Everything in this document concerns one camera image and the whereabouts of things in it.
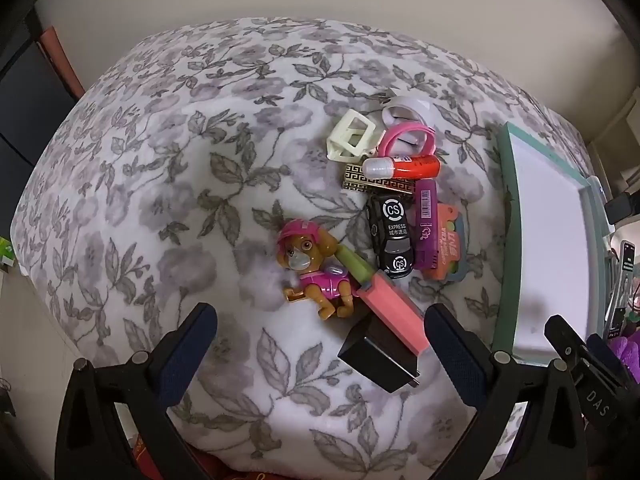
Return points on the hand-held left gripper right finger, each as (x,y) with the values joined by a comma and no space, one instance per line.
(457,355)

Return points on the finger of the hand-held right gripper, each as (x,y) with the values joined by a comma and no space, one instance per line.
(562,337)

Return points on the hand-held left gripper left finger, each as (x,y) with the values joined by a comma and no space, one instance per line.
(186,352)

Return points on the coral and green toy block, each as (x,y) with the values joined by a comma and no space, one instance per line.
(395,317)

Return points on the black charger plug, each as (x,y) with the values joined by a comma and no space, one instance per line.
(375,355)

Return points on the teal tray white inside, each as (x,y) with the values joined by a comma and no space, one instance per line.
(545,240)

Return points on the orange toy gun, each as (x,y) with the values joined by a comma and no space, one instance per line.
(452,246)

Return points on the purple tube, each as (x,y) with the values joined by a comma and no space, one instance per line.
(427,230)

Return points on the black toy car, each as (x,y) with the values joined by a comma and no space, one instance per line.
(392,232)

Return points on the brown dog toy pink helmet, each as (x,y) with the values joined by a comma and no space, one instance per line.
(312,255)

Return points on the gold patterned bar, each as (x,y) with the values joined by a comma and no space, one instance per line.
(375,186)

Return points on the red glue bottle white cap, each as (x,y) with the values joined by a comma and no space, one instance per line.
(420,165)

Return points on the pink wristwatch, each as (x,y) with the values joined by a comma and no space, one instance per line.
(395,135)

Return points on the cream cube frame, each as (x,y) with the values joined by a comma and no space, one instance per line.
(339,136)

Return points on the purple fuzzy cloth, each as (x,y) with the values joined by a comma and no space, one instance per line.
(631,347)

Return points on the black printed box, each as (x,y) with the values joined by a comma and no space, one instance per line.
(622,280)

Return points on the black power adapter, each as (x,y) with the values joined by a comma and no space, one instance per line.
(620,207)

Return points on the white device blue light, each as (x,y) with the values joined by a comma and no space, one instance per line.
(597,190)

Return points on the floral grey white blanket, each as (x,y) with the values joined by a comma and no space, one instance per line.
(200,185)

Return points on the small green thing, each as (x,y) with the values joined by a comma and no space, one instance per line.
(5,255)

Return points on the dark cabinet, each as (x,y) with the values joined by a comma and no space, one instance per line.
(25,110)

